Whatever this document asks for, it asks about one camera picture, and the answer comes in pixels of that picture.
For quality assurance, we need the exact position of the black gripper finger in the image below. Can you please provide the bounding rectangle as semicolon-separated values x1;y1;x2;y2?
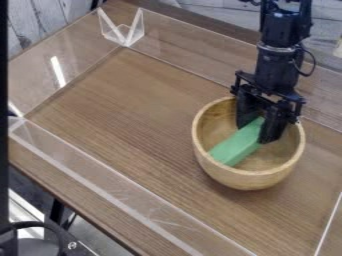
236;91;265;128
258;106;290;144

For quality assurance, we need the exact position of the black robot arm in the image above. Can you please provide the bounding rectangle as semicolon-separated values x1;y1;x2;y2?
231;0;315;144

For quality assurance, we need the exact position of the grey metal base plate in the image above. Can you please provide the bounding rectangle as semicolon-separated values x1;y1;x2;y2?
44;219;99;256

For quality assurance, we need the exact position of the brown wooden bowl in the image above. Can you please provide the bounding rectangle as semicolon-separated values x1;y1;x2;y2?
191;97;306;191

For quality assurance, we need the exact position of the green rectangular block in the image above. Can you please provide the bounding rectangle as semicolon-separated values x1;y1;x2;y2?
208;117;265;166

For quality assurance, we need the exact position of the black table leg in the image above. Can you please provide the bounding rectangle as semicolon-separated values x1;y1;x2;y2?
49;199;65;225

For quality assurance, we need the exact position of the black cable loop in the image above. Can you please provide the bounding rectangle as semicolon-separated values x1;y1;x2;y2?
0;220;72;256

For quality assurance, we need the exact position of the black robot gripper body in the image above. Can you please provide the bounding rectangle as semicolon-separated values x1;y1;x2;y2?
228;43;309;126

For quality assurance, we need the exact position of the clear acrylic tray enclosure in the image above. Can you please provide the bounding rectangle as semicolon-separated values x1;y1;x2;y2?
9;0;342;256

